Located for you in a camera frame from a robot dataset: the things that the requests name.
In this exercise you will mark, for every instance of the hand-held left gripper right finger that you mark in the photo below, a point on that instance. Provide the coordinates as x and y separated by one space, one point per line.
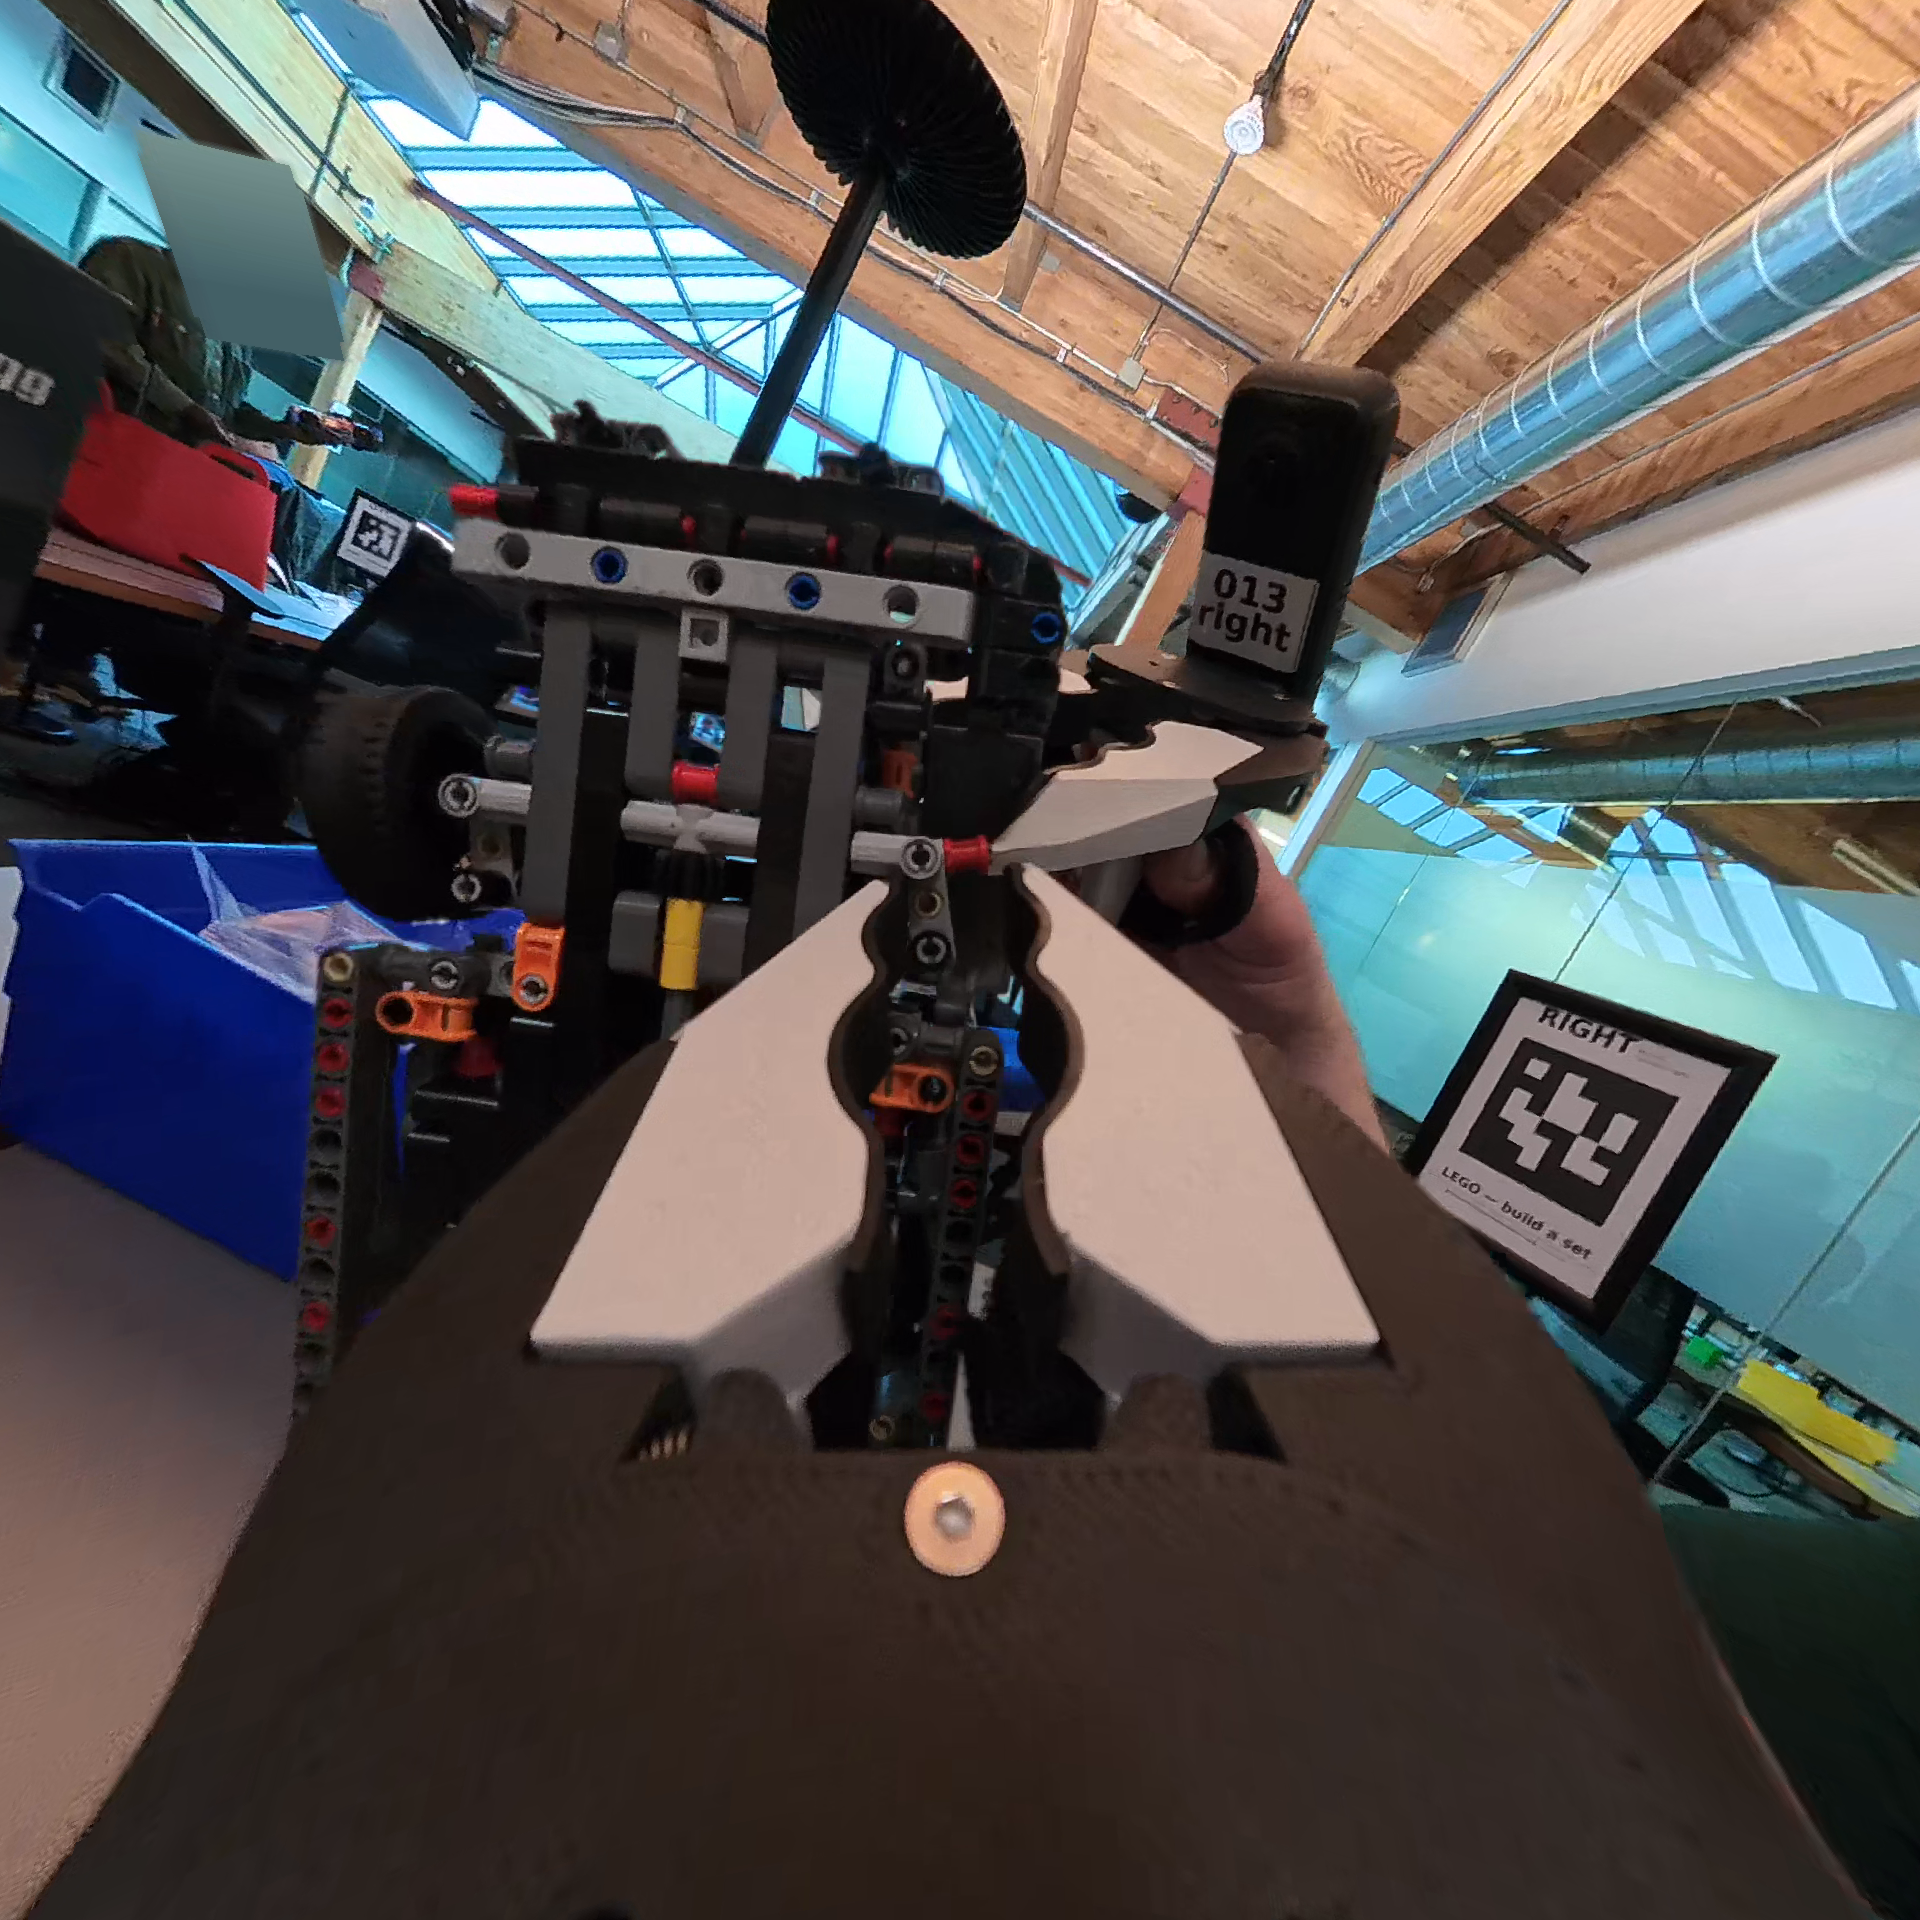
1201 1171

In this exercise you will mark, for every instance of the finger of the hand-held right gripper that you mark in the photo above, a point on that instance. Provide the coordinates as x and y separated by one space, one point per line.
1118 730
1141 786

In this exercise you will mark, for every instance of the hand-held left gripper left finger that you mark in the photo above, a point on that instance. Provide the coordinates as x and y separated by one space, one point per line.
721 1171

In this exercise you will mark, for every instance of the lego car chassis model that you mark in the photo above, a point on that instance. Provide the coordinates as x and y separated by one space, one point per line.
750 580

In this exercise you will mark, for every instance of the person's right hand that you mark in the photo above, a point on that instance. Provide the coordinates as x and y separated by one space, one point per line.
1289 990

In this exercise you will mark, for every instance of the white ceiling sensor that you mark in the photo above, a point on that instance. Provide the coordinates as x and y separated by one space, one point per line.
1244 129

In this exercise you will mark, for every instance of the framed marker sign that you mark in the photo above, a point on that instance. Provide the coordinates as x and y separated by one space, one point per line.
1590 1141

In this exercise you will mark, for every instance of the blue plastic bin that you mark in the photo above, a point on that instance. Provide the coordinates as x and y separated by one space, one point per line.
135 1049

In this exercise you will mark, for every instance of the yellow table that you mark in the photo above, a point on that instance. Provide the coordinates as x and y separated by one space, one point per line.
1808 1418

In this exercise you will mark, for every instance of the small marker card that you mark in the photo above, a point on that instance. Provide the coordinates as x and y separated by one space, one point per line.
374 533

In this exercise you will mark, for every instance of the brown office desk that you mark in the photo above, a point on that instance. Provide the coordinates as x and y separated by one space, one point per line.
119 578

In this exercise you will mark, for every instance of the red bag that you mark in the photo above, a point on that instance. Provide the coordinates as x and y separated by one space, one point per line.
166 504

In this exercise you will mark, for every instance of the white ceiling projector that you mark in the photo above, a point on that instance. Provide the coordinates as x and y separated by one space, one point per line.
405 59

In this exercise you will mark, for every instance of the grey wall vent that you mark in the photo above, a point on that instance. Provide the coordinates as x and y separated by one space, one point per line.
1455 626

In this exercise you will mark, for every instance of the silver ventilation duct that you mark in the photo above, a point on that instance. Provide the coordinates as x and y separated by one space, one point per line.
1651 329

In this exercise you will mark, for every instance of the grey ventilation duct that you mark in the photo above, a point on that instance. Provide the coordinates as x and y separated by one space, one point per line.
1694 778

